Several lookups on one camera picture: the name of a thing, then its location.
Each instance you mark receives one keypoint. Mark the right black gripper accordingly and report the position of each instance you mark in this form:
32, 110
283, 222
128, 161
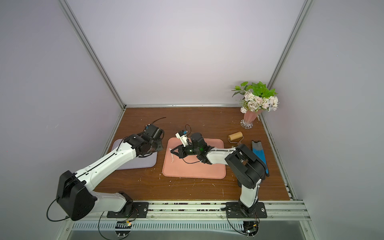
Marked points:
181, 150

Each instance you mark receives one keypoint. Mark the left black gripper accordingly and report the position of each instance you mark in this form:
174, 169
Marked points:
160, 144

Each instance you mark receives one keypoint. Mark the pink silicone mat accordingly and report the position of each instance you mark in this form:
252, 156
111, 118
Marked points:
190, 167

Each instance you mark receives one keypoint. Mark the wooden rolling pin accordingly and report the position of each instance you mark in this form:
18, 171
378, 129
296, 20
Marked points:
236, 138

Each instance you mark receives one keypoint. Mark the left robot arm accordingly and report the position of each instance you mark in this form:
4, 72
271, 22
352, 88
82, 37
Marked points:
76, 193

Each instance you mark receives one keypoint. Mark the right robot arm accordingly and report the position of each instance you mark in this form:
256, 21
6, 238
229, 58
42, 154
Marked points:
249, 169

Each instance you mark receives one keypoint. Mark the purple silicone mat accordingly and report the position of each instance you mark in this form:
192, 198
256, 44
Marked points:
141, 162

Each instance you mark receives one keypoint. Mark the blue work glove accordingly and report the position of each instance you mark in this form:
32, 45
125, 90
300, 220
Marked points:
259, 152

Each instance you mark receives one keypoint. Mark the pink glass vase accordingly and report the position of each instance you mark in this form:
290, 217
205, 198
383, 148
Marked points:
249, 118

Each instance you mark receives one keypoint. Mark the artificial flower bouquet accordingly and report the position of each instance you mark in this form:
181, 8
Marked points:
256, 97

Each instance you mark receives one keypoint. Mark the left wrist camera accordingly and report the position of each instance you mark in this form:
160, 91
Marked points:
148, 128

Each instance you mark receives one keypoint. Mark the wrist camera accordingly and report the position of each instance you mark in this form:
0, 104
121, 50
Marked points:
183, 137
148, 128

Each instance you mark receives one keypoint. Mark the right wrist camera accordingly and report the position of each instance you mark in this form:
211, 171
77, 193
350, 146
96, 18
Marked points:
183, 137

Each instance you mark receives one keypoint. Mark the aluminium frame rail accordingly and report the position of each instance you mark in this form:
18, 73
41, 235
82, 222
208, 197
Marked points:
220, 210

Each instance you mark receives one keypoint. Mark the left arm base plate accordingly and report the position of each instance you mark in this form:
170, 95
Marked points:
131, 210

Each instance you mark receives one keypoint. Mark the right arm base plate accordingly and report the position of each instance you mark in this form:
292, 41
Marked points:
246, 210

